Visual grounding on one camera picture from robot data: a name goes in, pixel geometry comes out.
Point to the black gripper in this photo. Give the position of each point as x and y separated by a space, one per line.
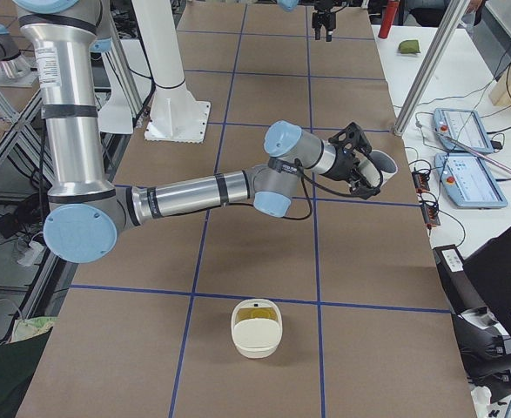
323 19
343 169

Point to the white mug with HOME text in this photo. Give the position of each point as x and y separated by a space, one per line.
382 161

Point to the red bottle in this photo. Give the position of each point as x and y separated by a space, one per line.
388 18

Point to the green cloth pouch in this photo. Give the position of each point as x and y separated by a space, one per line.
409 47

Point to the blue teach pendant near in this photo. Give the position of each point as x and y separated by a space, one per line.
468 182

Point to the blue teach pendant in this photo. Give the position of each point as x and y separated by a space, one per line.
463 125
468 182

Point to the blue teach pendant far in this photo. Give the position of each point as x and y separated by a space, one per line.
463 125

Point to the black box with label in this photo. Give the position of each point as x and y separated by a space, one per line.
459 290

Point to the cream bin with swing lid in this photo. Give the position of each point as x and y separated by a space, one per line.
256 328

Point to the black office chair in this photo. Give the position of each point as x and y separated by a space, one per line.
486 347

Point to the dark green cloth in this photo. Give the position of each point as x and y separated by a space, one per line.
18 363

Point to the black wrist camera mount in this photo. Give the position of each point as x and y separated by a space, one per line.
352 137

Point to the black cable connector block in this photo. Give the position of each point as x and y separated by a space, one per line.
430 213
421 181

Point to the aluminium frame post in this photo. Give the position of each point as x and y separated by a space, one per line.
448 24

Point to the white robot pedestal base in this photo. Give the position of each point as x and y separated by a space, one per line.
175 113

